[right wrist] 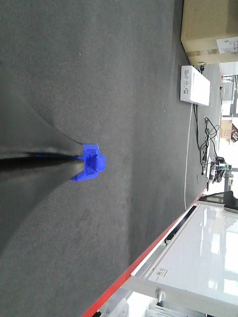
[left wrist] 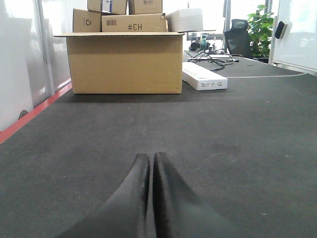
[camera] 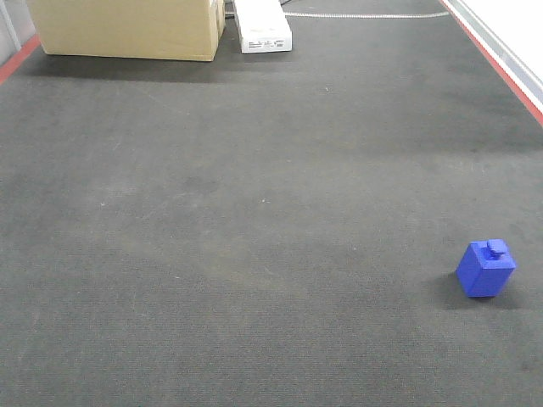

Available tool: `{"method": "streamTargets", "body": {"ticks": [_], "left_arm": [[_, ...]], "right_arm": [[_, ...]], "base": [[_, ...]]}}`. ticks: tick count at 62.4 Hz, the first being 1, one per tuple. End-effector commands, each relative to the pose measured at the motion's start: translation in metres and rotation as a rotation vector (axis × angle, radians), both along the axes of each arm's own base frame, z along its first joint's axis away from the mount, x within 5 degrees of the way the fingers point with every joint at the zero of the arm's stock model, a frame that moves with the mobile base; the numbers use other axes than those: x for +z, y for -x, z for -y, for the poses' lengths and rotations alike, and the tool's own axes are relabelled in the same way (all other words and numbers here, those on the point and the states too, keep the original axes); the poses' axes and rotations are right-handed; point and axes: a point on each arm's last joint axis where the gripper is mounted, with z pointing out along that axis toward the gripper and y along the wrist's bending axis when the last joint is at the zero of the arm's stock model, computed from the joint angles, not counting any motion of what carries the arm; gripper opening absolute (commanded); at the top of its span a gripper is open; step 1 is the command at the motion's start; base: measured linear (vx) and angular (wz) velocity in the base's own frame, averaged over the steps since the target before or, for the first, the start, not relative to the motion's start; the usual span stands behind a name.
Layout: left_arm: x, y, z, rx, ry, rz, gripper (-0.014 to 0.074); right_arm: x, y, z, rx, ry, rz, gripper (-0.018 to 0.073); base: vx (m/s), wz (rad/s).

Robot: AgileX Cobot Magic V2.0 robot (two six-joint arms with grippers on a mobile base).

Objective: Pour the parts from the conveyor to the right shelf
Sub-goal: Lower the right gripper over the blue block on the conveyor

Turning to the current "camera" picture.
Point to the large cardboard box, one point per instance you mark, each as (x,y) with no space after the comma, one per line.
(168,30)

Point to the white flat carton box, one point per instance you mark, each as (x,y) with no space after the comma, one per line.
(262,26)

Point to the conveyor side rail right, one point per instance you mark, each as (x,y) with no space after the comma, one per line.
(513,71)

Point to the blue plastic bottle-shaped part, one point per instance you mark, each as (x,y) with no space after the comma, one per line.
(485,268)

